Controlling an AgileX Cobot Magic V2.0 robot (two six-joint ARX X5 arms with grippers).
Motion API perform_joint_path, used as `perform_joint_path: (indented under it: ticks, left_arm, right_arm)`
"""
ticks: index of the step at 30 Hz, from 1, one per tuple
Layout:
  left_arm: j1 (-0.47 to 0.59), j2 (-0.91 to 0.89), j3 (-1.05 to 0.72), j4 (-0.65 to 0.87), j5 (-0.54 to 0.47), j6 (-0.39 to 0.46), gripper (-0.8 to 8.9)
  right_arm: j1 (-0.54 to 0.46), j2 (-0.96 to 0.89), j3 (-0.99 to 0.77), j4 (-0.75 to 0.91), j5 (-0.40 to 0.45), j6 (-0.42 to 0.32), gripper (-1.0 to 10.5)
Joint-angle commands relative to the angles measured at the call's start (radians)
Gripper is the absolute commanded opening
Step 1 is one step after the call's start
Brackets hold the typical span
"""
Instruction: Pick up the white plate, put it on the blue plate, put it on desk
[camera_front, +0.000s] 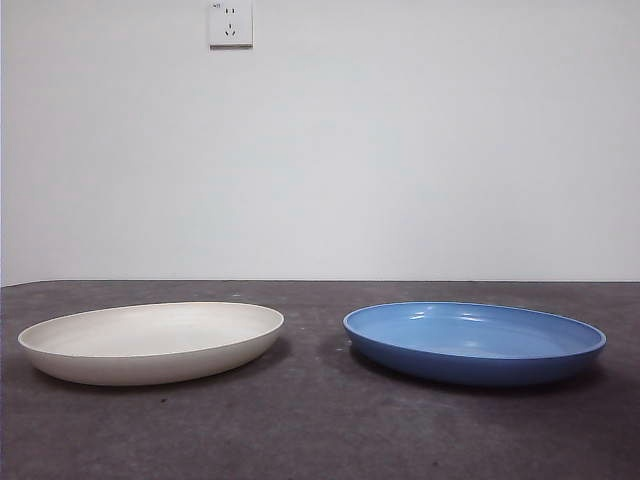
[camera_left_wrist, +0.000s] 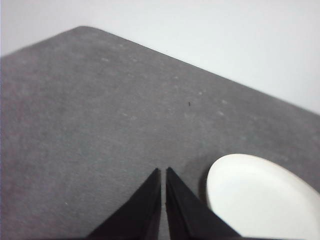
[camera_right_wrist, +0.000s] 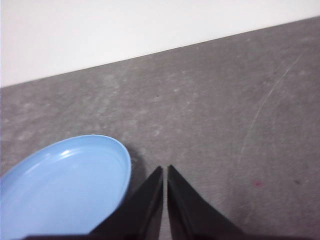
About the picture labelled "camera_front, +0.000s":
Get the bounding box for blue round plate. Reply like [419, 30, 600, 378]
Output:
[342, 301, 607, 387]

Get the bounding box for white round plate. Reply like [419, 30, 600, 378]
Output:
[17, 301, 286, 387]

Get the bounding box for white wall socket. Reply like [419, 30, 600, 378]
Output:
[209, 0, 254, 50]

